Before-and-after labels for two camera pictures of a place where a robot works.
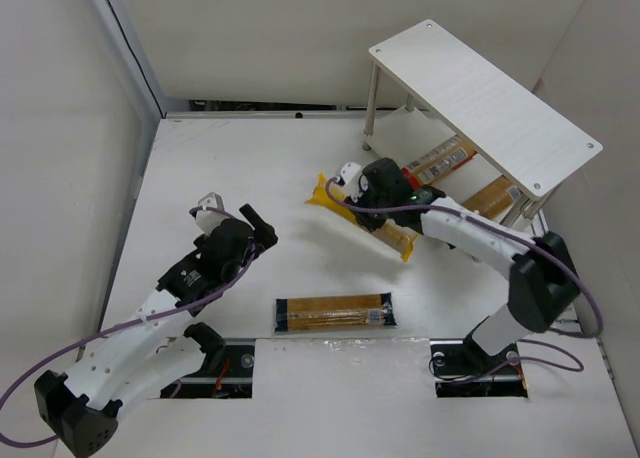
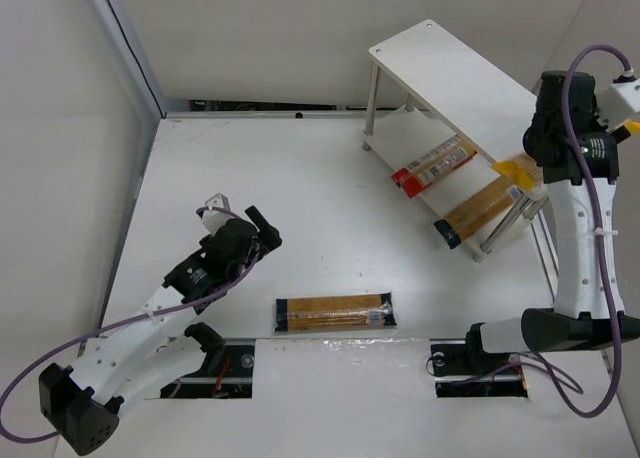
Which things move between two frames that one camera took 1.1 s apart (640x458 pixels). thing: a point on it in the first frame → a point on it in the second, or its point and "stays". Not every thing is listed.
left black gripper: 257,226 stays
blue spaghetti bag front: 371,310 stays
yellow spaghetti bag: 389,235 → 527,171
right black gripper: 368,206 → 542,167
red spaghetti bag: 438,163 stays
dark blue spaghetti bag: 496,199 stays
